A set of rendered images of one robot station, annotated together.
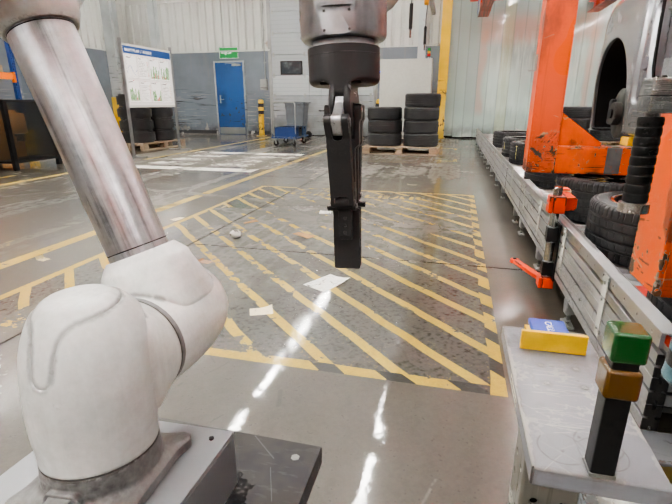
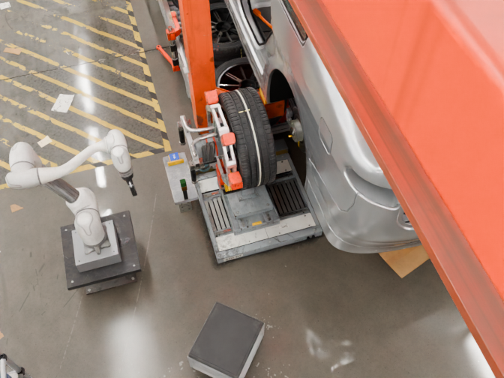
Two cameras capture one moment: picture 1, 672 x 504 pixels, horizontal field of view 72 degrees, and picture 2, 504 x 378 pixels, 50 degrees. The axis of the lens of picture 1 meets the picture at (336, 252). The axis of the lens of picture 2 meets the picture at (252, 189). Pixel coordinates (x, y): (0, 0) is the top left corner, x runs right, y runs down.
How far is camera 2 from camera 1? 3.20 m
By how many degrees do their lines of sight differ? 44
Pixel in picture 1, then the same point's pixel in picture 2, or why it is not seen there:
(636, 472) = (192, 196)
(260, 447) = (114, 217)
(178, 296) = (91, 202)
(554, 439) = (178, 194)
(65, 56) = not seen: hidden behind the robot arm
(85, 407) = (97, 233)
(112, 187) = (67, 190)
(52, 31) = not seen: hidden behind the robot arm
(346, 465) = (127, 202)
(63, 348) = (91, 227)
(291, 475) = (126, 220)
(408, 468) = (147, 194)
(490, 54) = not seen: outside the picture
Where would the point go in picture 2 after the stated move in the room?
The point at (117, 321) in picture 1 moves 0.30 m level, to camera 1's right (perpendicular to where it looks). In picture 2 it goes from (94, 218) to (137, 199)
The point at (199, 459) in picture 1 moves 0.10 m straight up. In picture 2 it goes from (111, 229) to (107, 221)
